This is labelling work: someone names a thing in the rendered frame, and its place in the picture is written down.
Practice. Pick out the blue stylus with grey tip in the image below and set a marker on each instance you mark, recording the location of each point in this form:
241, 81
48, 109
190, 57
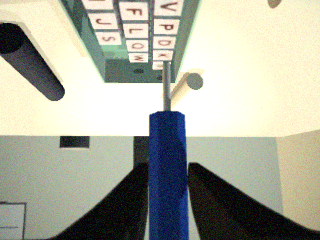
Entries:
168, 185

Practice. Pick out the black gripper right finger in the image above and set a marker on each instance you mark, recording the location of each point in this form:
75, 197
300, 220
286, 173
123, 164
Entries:
223, 212

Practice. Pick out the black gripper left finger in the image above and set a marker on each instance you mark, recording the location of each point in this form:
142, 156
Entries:
120, 215

